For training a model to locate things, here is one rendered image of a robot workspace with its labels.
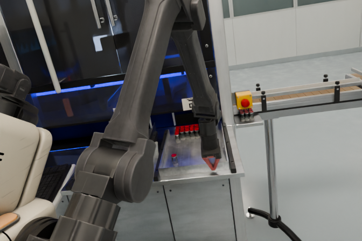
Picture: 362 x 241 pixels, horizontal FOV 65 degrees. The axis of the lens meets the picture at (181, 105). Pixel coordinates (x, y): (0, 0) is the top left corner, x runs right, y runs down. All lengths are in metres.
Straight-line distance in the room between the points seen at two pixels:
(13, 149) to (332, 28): 6.24
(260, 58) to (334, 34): 1.47
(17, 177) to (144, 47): 0.29
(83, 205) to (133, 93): 0.19
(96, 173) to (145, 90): 0.15
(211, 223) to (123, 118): 1.33
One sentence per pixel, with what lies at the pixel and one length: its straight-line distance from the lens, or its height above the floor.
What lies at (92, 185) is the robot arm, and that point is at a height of 1.25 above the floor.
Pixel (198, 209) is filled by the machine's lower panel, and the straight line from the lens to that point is 1.67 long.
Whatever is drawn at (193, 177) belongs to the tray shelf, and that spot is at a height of 0.88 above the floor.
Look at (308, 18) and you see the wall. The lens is 6.26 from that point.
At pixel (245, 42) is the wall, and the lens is 6.00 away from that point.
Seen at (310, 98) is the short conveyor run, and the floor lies 0.92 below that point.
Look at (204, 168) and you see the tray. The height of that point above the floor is 0.89.
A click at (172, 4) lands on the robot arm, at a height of 1.47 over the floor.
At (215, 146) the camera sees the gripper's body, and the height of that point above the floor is 1.00.
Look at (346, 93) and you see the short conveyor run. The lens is 1.62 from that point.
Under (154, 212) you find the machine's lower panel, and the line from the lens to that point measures 1.70.
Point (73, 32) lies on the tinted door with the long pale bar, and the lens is 1.40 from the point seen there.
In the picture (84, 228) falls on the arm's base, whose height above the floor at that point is 1.22.
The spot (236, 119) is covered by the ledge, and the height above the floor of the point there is 0.88.
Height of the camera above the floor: 1.47
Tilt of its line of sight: 20 degrees down
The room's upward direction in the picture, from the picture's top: 10 degrees counter-clockwise
